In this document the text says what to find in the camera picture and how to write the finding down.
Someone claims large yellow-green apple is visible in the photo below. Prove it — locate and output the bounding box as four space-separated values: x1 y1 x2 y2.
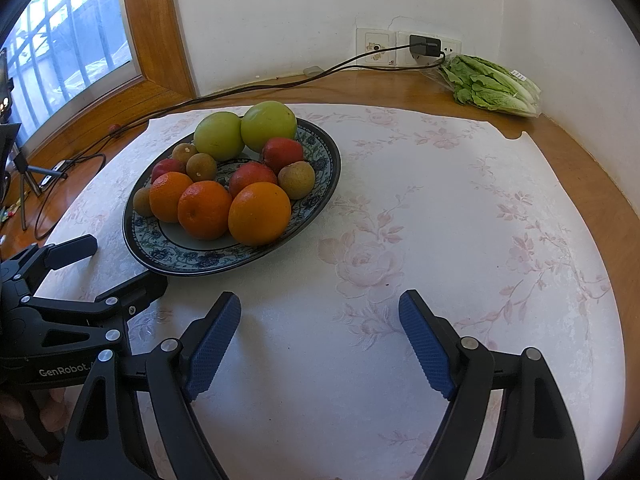
240 101 298 153

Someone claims window glass pane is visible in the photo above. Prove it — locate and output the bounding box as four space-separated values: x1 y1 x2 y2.
0 0 135 128

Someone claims bagged green lettuce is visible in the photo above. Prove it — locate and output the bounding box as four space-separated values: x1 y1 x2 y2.
435 54 543 120

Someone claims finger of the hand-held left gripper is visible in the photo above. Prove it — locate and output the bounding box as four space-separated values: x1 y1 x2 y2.
0 234 98 296
20 272 168 343

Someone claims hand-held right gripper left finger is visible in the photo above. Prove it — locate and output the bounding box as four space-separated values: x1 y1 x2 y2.
59 291 242 480

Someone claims small tripod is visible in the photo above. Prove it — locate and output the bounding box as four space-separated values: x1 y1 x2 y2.
10 142 68 231

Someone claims black charger plug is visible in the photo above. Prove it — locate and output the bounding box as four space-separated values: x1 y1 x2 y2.
409 34 443 58

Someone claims small red apple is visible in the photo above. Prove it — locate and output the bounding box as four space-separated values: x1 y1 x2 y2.
229 161 278 198
262 137 305 173

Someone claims blue patterned ceramic plate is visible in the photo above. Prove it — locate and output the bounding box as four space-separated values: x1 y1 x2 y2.
122 117 342 276

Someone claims black device on stand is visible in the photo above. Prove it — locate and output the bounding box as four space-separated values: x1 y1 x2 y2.
0 45 23 201

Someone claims white power wall socket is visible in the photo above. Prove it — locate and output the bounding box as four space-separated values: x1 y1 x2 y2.
396 31 463 68

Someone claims round green apple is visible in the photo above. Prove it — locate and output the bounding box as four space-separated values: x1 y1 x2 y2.
194 111 246 158

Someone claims white floral tablecloth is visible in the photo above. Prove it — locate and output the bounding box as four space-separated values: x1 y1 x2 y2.
35 102 628 480

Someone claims large red apple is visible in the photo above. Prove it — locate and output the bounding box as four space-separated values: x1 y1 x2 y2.
151 158 183 182

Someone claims person's left hand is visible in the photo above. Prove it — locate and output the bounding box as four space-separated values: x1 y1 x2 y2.
0 387 68 433

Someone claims yellowish orange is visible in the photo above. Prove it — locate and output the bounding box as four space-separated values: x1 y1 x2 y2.
228 181 292 247

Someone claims reddish orange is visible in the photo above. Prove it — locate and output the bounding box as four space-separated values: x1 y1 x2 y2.
177 180 233 241

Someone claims white round-hole wall socket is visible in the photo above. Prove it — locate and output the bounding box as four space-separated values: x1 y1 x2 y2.
356 27 398 68

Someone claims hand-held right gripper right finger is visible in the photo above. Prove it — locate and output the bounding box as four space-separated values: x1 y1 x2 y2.
398 289 586 480

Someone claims small brown kiwi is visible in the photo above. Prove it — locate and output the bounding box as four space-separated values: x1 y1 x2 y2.
172 143 199 166
186 154 218 182
277 160 316 200
132 187 153 217

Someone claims wooden window frame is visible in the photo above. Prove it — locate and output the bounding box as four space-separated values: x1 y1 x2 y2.
0 0 196 161

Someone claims small tangerine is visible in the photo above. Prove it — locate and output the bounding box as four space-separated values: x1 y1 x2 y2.
149 171 194 223

